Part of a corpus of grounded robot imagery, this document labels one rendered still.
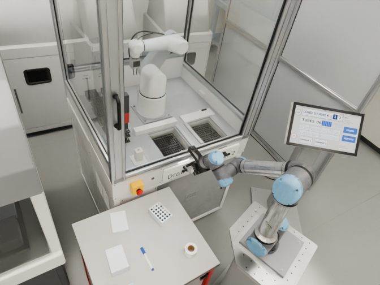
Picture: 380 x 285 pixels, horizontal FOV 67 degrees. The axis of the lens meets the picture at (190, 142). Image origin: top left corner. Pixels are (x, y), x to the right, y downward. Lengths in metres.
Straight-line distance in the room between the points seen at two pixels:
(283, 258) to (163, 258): 0.67
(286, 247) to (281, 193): 0.65
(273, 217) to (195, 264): 0.52
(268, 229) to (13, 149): 1.10
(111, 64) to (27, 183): 0.53
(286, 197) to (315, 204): 2.02
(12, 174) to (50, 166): 2.09
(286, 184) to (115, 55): 0.85
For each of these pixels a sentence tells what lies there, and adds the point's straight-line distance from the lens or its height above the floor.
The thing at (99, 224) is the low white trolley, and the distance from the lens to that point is 1.76.
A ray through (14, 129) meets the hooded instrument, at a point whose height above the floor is 1.63.
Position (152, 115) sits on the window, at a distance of 1.47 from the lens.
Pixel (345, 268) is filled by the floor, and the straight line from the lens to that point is 3.00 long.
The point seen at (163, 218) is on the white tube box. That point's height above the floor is 0.80.
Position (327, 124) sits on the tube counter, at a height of 1.11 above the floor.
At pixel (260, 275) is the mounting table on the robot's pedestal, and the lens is 1.73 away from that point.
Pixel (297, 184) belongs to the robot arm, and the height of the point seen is 1.42.
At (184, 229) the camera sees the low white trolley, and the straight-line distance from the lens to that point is 1.75.
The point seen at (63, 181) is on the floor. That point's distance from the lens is 2.99.
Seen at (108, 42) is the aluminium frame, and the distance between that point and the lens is 1.17.
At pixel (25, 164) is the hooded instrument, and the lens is 1.05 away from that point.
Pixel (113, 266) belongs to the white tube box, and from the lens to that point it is 1.58.
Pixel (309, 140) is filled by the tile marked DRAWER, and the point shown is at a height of 1.00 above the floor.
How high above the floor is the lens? 2.25
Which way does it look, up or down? 42 degrees down
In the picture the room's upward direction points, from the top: 11 degrees clockwise
